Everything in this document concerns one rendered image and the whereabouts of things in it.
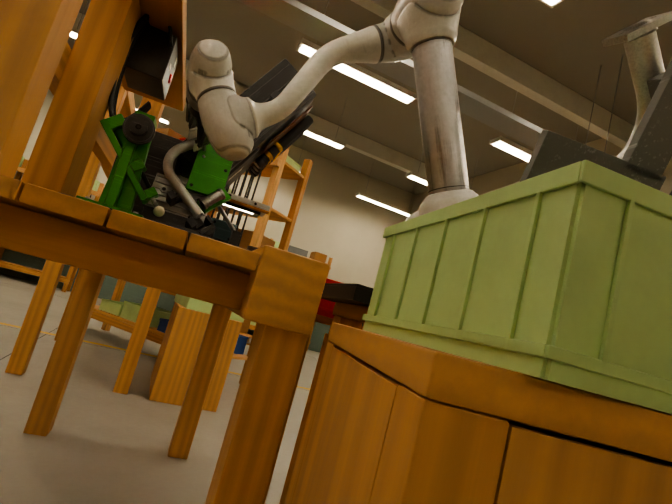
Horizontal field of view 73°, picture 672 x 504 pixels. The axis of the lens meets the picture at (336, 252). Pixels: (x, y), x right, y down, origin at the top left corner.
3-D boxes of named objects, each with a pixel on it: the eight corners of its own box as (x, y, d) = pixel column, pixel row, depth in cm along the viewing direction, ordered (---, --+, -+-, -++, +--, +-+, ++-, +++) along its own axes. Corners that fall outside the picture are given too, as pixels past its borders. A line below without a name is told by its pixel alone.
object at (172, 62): (165, 101, 154) (179, 62, 156) (163, 80, 138) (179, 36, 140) (127, 87, 151) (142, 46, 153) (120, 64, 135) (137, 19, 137)
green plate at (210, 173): (217, 209, 154) (233, 158, 162) (221, 199, 147) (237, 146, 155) (183, 198, 151) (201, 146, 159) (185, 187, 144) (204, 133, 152)
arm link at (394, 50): (363, 32, 135) (378, 5, 122) (416, 24, 140) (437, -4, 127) (375, 75, 135) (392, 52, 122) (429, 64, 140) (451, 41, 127)
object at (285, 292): (233, 302, 233) (242, 274, 235) (311, 337, 91) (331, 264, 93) (206, 295, 229) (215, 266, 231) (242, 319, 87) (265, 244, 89)
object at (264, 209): (261, 219, 181) (263, 212, 181) (268, 214, 165) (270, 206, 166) (160, 186, 170) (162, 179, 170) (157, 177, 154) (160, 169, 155)
